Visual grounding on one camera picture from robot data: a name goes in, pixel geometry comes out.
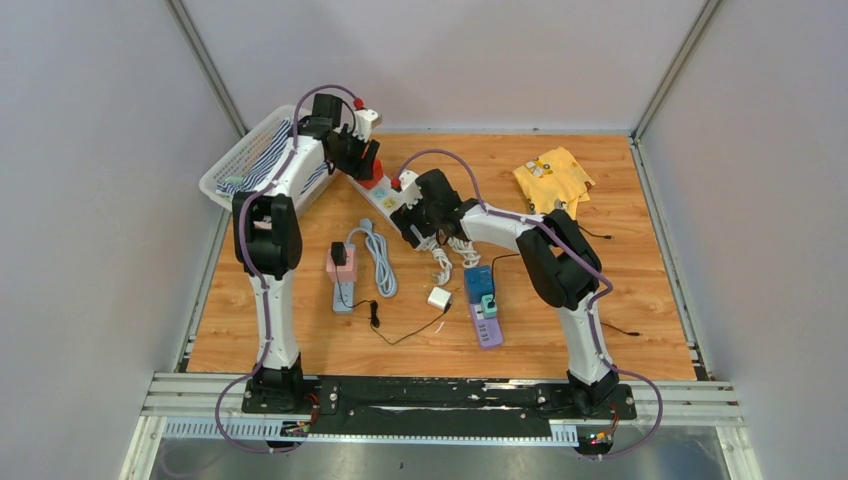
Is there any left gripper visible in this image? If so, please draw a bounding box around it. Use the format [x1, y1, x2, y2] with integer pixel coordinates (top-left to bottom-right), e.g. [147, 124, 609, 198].
[327, 125, 378, 182]

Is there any red cube socket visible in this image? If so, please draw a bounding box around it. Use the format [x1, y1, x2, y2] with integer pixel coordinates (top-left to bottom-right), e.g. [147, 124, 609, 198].
[357, 159, 385, 190]

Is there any blue cube socket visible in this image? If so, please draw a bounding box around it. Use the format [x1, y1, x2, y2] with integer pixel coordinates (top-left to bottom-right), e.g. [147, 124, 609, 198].
[464, 265, 495, 304]

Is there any small black power adapter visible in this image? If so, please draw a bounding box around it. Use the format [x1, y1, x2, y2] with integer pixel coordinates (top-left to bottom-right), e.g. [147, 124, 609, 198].
[330, 241, 348, 267]

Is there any pink cube socket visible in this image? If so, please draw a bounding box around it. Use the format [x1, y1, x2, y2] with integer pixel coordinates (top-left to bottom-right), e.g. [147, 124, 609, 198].
[325, 246, 358, 283]

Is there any teal charger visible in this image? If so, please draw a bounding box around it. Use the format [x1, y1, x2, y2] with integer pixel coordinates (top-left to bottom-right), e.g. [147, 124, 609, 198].
[480, 294, 497, 319]

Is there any purple power bank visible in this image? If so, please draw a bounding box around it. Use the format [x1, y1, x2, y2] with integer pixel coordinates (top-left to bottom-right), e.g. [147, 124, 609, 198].
[469, 304, 503, 350]

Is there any white colourful power strip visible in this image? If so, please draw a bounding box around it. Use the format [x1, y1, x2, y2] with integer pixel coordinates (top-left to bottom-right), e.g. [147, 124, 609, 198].
[347, 174, 405, 232]

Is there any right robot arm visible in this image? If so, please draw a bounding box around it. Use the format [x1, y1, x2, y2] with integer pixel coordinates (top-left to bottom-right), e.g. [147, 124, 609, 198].
[390, 169, 619, 418]

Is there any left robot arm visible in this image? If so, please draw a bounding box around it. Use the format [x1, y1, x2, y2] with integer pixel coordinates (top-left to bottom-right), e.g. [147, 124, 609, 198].
[231, 85, 380, 413]

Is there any small white charger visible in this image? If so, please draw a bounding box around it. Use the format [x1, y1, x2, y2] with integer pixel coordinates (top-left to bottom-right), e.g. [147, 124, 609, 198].
[427, 286, 452, 312]

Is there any striped cloth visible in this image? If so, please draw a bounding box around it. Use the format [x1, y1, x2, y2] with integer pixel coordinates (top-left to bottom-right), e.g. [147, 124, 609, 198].
[199, 117, 292, 202]

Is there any yellow cloth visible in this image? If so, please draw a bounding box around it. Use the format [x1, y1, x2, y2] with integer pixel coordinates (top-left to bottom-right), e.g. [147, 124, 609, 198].
[512, 147, 596, 220]

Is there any white plastic basket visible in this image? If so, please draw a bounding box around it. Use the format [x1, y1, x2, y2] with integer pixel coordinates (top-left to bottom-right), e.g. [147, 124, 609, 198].
[199, 105, 339, 217]

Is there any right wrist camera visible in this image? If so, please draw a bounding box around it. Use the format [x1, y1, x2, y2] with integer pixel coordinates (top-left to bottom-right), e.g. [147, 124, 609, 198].
[390, 170, 423, 208]

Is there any white adapter with coiled cable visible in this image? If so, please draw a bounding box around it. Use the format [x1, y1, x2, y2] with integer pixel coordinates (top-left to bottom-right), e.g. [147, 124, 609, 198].
[448, 237, 481, 269]

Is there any light blue coiled cable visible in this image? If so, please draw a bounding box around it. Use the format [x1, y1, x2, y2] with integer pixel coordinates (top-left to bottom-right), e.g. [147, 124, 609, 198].
[347, 219, 399, 299]

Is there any thin black usb cable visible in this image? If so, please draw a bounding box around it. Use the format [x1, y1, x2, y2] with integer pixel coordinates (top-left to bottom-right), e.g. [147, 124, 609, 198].
[337, 264, 453, 346]

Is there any long black cable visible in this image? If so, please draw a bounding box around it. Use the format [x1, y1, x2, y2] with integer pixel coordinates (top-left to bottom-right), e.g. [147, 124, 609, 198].
[490, 223, 643, 338]

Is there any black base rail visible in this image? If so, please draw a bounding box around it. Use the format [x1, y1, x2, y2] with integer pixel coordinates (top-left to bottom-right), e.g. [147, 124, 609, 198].
[241, 375, 637, 440]

